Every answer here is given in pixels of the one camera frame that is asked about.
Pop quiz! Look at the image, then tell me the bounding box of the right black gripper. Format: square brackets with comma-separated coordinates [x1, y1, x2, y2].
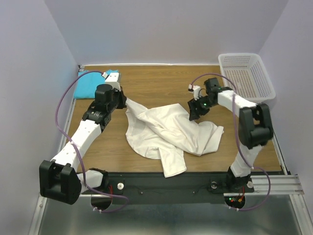
[187, 94, 216, 120]

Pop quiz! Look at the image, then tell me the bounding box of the white t shirt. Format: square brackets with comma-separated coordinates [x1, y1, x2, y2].
[126, 99, 224, 178]

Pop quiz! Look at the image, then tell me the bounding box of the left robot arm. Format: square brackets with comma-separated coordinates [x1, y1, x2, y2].
[39, 82, 126, 205]

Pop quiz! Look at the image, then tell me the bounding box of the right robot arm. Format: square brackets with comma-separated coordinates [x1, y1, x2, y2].
[188, 77, 273, 191]

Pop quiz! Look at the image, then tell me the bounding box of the folded blue t shirt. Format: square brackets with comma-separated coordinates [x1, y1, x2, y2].
[74, 70, 119, 99]

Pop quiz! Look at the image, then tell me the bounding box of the white plastic basket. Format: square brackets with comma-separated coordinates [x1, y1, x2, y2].
[218, 53, 276, 103]

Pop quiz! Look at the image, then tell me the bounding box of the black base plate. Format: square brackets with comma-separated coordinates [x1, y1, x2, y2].
[80, 172, 255, 205]

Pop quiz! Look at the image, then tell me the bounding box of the aluminium frame rail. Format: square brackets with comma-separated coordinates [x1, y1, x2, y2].
[81, 172, 303, 196]

